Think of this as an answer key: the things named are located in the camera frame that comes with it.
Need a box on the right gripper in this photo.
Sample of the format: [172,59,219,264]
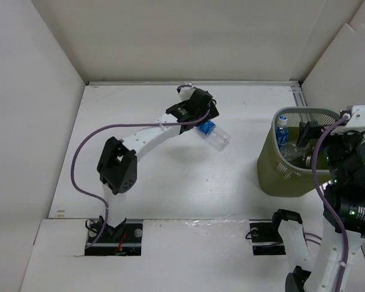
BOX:
[297,119,364,183]

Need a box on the clear white cap bottle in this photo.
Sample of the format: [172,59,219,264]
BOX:
[280,142,313,161]

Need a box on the blue label bottle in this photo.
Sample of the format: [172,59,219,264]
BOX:
[197,120,231,151]
[275,116,289,150]

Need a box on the clear capless bottle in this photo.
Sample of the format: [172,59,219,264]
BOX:
[301,155,313,169]

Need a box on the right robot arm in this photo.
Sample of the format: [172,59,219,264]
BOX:
[269,119,365,291]

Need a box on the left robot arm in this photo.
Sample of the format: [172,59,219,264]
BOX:
[97,88,219,242]

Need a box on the green mesh waste bin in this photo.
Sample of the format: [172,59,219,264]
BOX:
[257,106,339,197]

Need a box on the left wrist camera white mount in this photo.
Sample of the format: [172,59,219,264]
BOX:
[176,83,195,102]

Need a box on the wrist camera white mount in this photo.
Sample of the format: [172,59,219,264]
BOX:
[176,83,195,102]
[331,105,365,135]

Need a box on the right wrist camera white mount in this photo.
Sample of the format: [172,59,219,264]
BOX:
[331,105,365,135]

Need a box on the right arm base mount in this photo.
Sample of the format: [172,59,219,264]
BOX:
[245,209,302,256]

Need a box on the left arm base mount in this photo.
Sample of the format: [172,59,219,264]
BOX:
[85,216,144,257]

